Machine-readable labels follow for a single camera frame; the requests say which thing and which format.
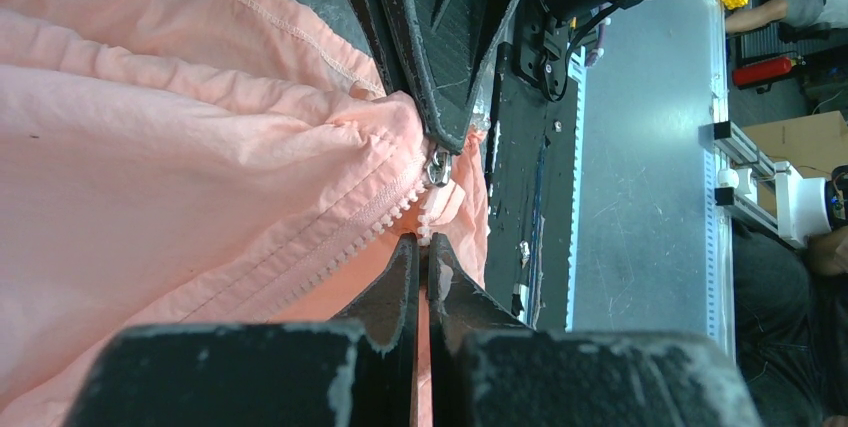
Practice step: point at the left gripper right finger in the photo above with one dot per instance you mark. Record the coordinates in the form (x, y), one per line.
(462, 318)

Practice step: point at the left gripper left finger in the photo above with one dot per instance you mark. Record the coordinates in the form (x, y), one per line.
(384, 390)

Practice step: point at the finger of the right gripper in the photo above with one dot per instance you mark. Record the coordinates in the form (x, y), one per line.
(376, 27)
(443, 45)

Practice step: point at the silver zipper slider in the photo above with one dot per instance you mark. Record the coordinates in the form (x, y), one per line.
(438, 167)

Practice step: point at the salmon pink jacket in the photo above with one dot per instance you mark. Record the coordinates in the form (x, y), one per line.
(187, 161)

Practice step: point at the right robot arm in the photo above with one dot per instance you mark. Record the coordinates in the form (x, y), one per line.
(555, 29)

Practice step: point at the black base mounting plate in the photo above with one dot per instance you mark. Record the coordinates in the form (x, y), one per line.
(529, 169)

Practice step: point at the red fire extinguisher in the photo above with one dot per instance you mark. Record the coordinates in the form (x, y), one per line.
(764, 73)

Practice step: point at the cardboard box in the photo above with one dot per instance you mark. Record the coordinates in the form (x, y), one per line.
(815, 145)

